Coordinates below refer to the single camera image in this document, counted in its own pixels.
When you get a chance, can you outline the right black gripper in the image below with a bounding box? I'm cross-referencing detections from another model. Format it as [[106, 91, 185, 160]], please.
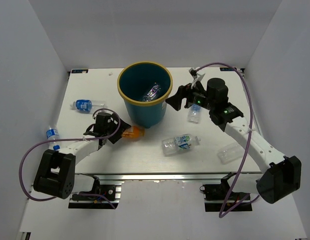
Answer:
[[165, 78, 215, 112]]

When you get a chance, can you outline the orange juice bottle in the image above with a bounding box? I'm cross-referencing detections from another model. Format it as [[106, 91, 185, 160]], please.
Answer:
[[122, 125, 145, 139]]

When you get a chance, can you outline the Aquafina clear water bottle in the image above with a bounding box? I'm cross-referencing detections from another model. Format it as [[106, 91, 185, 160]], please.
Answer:
[[187, 104, 201, 124]]

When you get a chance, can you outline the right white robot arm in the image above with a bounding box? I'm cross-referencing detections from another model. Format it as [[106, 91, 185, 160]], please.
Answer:
[[166, 78, 301, 204]]

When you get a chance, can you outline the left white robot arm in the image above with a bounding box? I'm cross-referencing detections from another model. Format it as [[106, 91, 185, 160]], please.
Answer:
[[33, 112, 131, 199]]

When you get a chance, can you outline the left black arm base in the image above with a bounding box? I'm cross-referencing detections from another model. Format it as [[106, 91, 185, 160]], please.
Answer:
[[68, 180, 123, 210]]

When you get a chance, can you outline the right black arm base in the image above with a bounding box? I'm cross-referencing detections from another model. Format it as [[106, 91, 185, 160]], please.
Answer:
[[199, 174, 253, 213]]

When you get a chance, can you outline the teal bin with yellow rim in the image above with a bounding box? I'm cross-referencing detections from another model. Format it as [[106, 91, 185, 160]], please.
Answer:
[[117, 61, 173, 129]]

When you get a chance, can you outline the right corner marker sticker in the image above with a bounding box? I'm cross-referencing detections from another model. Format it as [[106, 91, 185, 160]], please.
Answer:
[[219, 67, 237, 72]]

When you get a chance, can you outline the corner marker sticker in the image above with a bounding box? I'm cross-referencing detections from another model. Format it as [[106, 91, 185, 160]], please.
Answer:
[[71, 69, 89, 74], [219, 67, 237, 72]]

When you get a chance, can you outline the clear bottle dark blue label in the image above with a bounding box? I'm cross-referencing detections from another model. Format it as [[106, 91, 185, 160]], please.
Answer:
[[70, 99, 107, 114]]

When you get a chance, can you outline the clear bottle green white label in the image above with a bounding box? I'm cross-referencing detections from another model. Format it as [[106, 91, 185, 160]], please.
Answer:
[[162, 134, 201, 156]]

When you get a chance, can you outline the small bottle blue label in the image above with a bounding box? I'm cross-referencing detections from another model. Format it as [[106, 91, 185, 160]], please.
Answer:
[[46, 126, 60, 151]]

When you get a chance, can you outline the left corner marker sticker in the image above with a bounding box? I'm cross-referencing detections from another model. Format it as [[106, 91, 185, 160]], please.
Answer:
[[71, 69, 89, 74]]

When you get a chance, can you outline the crushed clear unlabelled bottle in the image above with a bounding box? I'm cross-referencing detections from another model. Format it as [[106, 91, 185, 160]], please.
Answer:
[[217, 142, 244, 165]]

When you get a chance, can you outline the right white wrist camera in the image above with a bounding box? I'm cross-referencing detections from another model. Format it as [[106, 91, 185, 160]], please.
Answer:
[[189, 67, 205, 88]]

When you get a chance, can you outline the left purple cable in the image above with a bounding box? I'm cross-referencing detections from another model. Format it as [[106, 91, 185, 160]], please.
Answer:
[[18, 108, 122, 210]]

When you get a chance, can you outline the aluminium front rail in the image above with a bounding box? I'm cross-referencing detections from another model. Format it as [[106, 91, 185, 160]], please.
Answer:
[[93, 172, 263, 185]]

